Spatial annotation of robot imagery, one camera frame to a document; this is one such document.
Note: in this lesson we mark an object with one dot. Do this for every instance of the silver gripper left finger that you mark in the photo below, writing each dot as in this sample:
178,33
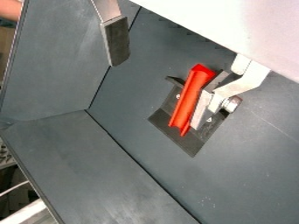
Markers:
113,27

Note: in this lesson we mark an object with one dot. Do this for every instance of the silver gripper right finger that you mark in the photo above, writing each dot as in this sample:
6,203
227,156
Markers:
220,93

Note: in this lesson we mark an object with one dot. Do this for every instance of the black L-shaped fixture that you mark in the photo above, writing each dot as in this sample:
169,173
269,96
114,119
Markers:
194,138

